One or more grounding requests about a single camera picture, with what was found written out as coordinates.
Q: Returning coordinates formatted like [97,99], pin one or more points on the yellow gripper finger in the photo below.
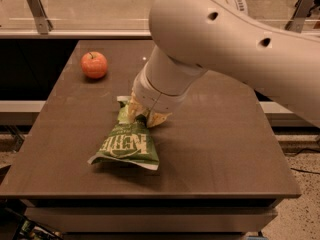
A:
[135,108]
[155,118]

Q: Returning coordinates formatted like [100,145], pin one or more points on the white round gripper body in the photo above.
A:
[154,99]

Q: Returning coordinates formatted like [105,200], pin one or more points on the green jalapeno chip bag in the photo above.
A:
[129,141]

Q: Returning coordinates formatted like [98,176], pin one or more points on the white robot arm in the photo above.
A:
[194,36]

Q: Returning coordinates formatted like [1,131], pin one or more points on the red apple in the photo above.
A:
[94,65]

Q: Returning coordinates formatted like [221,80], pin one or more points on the glass railing panel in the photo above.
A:
[118,14]

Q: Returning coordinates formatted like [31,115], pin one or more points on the left metal railing bracket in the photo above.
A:
[42,22]

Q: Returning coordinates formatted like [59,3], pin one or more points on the metal railing bracket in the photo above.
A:
[303,10]
[42,22]

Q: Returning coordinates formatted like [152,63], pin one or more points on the right metal railing bracket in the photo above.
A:
[303,10]

